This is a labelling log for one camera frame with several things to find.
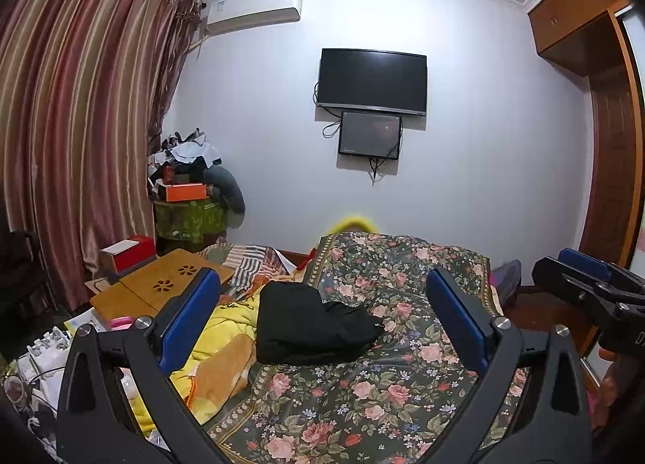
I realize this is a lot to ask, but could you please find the colourful bed sheet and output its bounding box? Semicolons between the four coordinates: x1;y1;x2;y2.
486;267;505;316

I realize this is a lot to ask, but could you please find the black zip sweater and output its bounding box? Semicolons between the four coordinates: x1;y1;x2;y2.
256;280;385;366

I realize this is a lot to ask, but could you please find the wooden door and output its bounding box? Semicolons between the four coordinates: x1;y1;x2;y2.
577;15;645;268

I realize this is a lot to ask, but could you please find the yellow blanket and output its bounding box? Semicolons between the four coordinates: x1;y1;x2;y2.
133;287;263;439

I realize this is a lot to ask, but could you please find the pile of clothes and clutter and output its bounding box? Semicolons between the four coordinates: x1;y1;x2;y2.
147;129;225;187

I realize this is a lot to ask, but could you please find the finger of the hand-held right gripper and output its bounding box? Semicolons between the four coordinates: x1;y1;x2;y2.
531;255;618;326
557;247;645;291

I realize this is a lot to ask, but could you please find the pile of white clutter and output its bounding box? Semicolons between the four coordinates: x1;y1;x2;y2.
0;308;104;445

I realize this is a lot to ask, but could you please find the striped brown curtain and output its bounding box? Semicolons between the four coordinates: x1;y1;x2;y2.
0;0;195;314

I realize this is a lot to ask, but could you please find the wooden overhead cabinet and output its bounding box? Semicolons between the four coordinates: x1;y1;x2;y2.
526;0;636;78

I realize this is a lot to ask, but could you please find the purple grey bag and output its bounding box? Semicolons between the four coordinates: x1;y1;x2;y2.
491;260;522;304

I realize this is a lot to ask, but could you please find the dark chair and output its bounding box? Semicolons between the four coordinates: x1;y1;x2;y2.
0;229;51;316

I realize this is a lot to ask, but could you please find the floral bedspread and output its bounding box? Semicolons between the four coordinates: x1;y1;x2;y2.
204;231;535;464

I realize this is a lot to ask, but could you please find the small black wall monitor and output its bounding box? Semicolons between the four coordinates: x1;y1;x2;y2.
337;110;404;162

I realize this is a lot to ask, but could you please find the red and white box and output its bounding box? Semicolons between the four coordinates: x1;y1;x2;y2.
101;235;157;273

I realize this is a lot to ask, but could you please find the white air conditioner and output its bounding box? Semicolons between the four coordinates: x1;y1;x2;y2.
202;0;304;35

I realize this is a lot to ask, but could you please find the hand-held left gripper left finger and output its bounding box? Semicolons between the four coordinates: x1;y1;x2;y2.
56;266;223;464

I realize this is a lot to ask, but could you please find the striped blanket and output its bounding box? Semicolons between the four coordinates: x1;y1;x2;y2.
204;242;316;301

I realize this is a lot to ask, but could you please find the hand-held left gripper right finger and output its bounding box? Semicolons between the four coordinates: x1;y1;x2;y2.
418;267;593;464

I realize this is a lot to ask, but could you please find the grey garment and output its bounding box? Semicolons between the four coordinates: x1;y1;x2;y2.
206;166;246;228

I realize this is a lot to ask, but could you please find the person's right hand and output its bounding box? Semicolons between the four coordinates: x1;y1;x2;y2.
596;345;632;427

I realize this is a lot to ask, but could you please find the wall-mounted black television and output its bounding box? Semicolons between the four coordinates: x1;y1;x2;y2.
316;47;429;117

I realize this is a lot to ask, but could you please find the orange box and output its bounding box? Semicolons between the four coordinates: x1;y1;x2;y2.
164;183;207;203

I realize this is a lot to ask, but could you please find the tan fleece blanket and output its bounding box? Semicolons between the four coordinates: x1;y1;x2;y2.
185;333;259;425

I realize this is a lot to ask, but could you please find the wooden lap desk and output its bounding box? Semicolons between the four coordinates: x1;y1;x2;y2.
91;248;236;329

